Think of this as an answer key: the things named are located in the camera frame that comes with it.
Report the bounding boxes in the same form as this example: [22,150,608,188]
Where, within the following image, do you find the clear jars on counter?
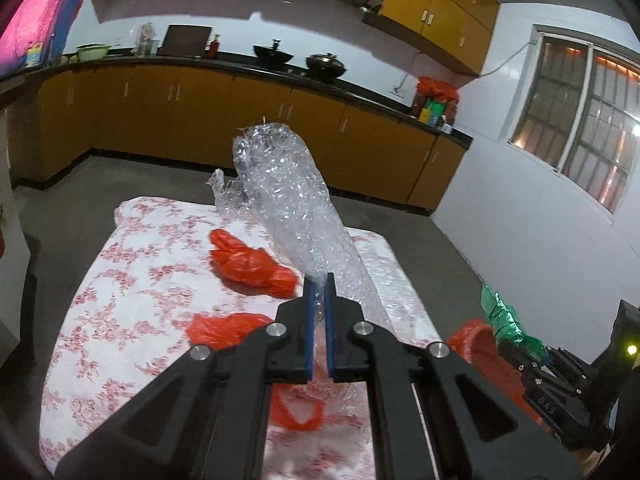
[134,22,158,56]

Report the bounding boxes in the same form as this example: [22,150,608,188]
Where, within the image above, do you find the upper wooden cabinets right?
[363,0,500,77]

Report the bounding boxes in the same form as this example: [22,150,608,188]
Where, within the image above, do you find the red bottle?
[206,34,220,58]

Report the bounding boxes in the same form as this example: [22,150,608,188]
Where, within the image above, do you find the barred window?
[509,32,639,214]

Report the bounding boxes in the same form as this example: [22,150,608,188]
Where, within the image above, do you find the red plastic trash basket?
[447,320,542,426]

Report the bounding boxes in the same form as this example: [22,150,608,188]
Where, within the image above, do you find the small red plastic bag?
[186,313,324,432]

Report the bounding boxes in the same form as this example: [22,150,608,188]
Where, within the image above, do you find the black wok left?
[253,39,294,70]

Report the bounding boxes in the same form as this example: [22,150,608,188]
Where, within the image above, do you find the white cabinet with flower decal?
[0,110,30,363]

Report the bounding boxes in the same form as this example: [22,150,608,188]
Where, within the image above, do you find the floral white red tablecloth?
[38,195,444,480]

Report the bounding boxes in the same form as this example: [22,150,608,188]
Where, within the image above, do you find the pink curtain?
[1,0,84,76]

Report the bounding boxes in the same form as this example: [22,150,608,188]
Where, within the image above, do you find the green enamel pot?
[77,44,110,62]

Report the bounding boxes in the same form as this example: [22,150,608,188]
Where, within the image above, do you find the clear bubble wrap roll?
[208,122,393,330]

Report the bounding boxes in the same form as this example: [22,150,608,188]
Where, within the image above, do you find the red bag with containers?
[410,77,460,128]

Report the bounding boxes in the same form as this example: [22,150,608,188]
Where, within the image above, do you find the lower wooden kitchen cabinets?
[8,56,474,214]

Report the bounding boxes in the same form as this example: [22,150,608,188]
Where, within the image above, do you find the black wok with lid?
[306,53,346,81]

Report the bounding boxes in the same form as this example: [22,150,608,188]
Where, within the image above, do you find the green plastic wrapper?
[480,284,549,363]

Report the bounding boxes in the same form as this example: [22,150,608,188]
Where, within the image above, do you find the dark cutting board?
[157,24,212,58]

